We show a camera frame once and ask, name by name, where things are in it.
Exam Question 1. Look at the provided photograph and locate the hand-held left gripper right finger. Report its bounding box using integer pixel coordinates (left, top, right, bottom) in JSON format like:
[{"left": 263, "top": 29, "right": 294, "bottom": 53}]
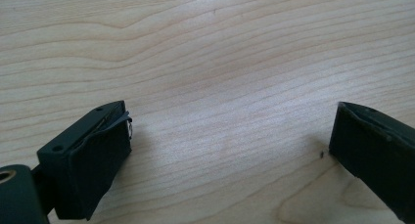
[{"left": 328, "top": 101, "right": 415, "bottom": 224}]

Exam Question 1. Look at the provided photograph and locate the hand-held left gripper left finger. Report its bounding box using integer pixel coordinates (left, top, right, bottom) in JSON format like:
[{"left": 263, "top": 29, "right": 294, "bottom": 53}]
[{"left": 36, "top": 100, "right": 133, "bottom": 222}]

